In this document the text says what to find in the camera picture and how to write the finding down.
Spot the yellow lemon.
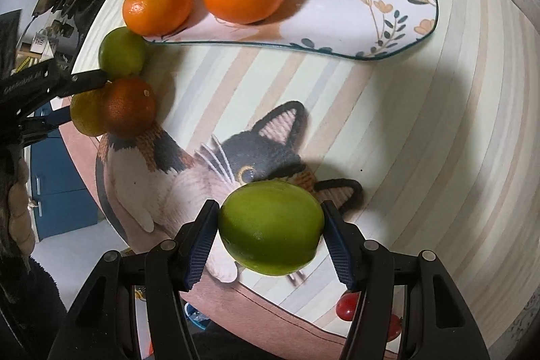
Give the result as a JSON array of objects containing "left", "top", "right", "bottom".
[{"left": 70, "top": 89, "right": 106, "bottom": 137}]

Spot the small orange tangerine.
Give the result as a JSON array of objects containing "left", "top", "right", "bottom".
[{"left": 122, "top": 0, "right": 194, "bottom": 36}]

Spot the green apple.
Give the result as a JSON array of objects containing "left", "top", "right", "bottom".
[{"left": 219, "top": 181, "right": 325, "bottom": 276}]

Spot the cherry tomato right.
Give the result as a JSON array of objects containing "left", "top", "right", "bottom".
[{"left": 387, "top": 314, "right": 402, "bottom": 343}]

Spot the cherry tomato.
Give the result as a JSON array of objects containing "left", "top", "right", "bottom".
[
  {"left": 335, "top": 292, "right": 360, "bottom": 322},
  {"left": 387, "top": 314, "right": 402, "bottom": 343}
]

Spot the green fruit by plate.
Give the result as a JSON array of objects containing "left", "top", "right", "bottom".
[{"left": 98, "top": 26, "right": 147, "bottom": 80}]

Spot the dark reddish orange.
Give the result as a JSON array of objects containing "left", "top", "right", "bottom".
[{"left": 103, "top": 77, "right": 157, "bottom": 139}]

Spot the cherry tomato left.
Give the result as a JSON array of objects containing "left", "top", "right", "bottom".
[{"left": 335, "top": 292, "right": 360, "bottom": 322}]

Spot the floral ceramic plate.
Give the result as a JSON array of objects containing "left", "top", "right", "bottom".
[{"left": 149, "top": 0, "right": 439, "bottom": 60}]

